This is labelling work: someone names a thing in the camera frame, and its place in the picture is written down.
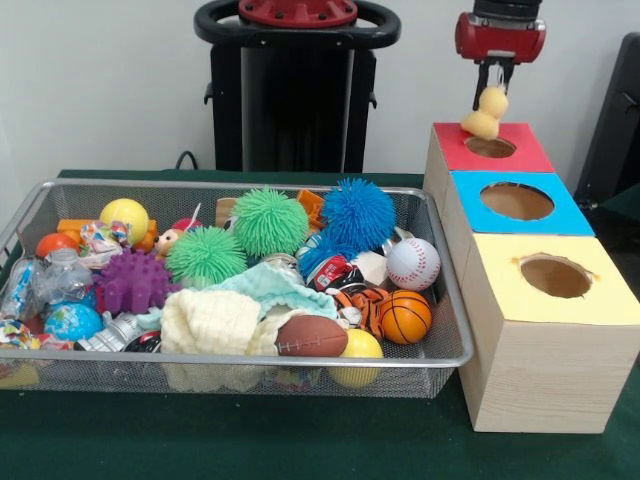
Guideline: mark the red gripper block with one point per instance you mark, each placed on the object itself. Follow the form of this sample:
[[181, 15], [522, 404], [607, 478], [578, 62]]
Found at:
[[500, 40]]

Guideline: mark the green spiky rubber ball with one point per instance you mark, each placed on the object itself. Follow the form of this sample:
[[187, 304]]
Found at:
[[270, 222], [205, 257]]

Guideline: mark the wooden three-hole box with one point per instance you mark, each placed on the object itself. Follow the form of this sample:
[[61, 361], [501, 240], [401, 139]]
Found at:
[[540, 370]]

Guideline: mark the silver mesh bin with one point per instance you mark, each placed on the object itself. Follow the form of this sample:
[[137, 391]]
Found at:
[[400, 375]]

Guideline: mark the black upright panel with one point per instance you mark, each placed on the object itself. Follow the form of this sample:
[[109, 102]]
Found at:
[[615, 115]]

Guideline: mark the green cloth side table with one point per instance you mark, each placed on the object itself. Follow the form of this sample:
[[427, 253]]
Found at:
[[627, 197]]

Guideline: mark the blue spiky rubber ball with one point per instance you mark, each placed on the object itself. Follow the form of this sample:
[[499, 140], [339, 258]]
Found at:
[[357, 210]]

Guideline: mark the white baseball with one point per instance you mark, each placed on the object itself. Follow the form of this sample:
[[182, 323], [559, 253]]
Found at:
[[412, 264]]

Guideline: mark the orange basketball toy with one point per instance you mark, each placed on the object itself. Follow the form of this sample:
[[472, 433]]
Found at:
[[405, 316]]

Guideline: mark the yellow smooth ball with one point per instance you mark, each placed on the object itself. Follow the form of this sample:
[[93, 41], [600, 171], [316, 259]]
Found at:
[[362, 345]]

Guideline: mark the brown football toy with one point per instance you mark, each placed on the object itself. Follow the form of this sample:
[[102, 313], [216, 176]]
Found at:
[[310, 336]]

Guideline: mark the cream knitted cloth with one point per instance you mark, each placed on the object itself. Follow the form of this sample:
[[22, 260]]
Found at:
[[210, 320]]

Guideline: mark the purple knobbly ball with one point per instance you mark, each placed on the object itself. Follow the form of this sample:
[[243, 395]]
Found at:
[[132, 282]]

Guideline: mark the dark green tablecloth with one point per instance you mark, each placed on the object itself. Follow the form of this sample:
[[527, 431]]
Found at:
[[250, 440]]

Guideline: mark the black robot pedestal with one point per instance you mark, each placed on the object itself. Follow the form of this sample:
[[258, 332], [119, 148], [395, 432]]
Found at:
[[230, 100]]

